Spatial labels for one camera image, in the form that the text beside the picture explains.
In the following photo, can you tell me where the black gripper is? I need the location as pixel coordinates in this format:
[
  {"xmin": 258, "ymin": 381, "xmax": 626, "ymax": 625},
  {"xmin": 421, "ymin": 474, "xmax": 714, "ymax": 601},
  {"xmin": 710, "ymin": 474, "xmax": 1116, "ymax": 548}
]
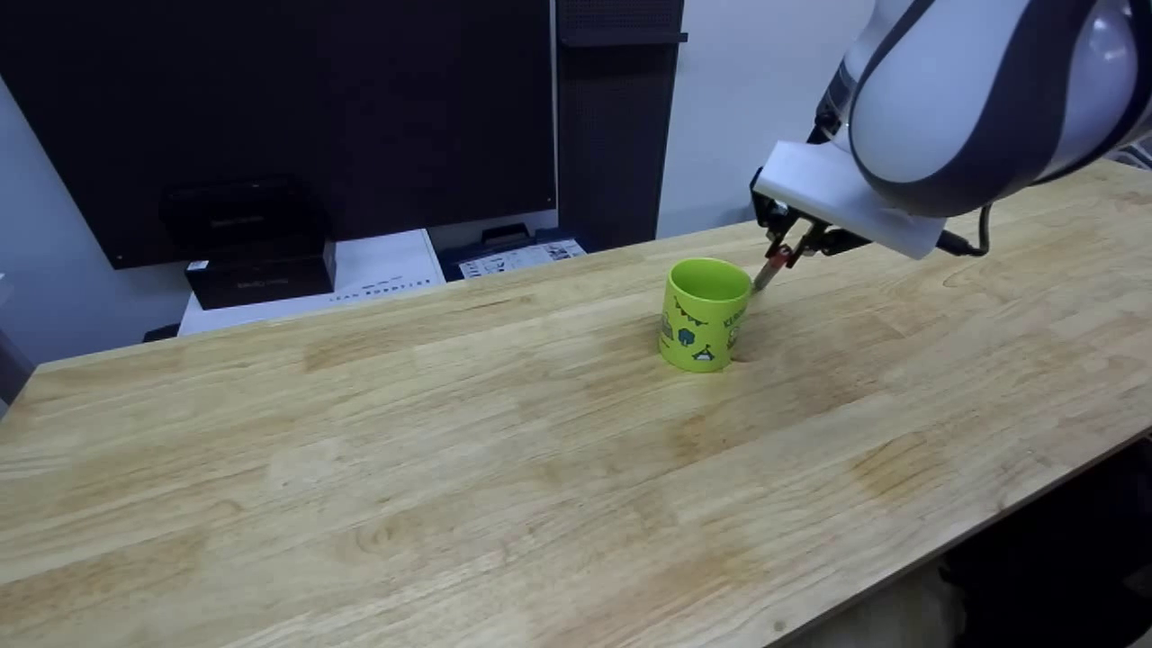
[{"xmin": 745, "ymin": 161, "xmax": 872, "ymax": 267}]

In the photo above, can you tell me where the red capped marker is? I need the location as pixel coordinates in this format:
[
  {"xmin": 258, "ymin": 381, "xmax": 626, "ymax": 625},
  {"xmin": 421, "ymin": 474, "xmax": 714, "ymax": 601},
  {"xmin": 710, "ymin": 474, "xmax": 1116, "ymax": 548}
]
[{"xmin": 750, "ymin": 243, "xmax": 791, "ymax": 299}]

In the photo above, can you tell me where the green cartoon print mug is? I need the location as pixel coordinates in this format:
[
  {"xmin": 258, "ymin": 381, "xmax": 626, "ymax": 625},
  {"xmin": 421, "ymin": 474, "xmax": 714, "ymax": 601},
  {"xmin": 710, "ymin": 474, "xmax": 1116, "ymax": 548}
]
[{"xmin": 654, "ymin": 254, "xmax": 755, "ymax": 379}]

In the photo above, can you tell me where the dark brown tall cabinet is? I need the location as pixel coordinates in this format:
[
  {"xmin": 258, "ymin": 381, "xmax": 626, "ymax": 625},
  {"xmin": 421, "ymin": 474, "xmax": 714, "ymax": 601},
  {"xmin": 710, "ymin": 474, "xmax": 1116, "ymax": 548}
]
[{"xmin": 549, "ymin": 0, "xmax": 691, "ymax": 247}]

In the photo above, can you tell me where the white printed paper sheet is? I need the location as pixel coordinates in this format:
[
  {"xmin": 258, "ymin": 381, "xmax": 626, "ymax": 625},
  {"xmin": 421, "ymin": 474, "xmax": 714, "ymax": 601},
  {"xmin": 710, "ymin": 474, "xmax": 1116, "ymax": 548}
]
[{"xmin": 456, "ymin": 233, "xmax": 591, "ymax": 283}]

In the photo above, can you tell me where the large black monitor screen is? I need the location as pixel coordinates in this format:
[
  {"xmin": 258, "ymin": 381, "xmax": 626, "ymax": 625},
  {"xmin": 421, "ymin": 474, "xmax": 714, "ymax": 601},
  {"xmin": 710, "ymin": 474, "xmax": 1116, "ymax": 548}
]
[{"xmin": 0, "ymin": 0, "xmax": 563, "ymax": 275}]

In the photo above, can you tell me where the black printer box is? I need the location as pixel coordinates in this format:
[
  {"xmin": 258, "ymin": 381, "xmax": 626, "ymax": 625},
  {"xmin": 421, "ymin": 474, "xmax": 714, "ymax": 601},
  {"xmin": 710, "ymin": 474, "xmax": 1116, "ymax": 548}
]
[{"xmin": 158, "ymin": 175, "xmax": 339, "ymax": 313}]

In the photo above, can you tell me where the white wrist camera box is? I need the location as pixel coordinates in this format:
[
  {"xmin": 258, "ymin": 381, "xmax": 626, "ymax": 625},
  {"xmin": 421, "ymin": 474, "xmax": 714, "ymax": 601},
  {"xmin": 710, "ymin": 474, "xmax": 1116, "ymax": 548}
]
[{"xmin": 753, "ymin": 138, "xmax": 954, "ymax": 261}]

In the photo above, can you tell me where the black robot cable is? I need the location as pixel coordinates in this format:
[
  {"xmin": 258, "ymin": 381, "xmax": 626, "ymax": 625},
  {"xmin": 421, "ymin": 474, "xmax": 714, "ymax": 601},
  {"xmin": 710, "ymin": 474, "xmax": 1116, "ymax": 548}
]
[{"xmin": 932, "ymin": 198, "xmax": 997, "ymax": 261}]

